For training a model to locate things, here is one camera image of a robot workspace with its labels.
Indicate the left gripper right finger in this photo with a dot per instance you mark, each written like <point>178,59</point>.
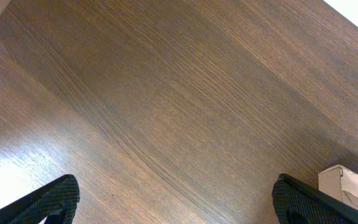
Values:
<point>296,202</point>

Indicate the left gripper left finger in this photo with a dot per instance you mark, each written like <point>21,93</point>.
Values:
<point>55,202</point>

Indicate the brown cardboard box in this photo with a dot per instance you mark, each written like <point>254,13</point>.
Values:
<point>340,183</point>

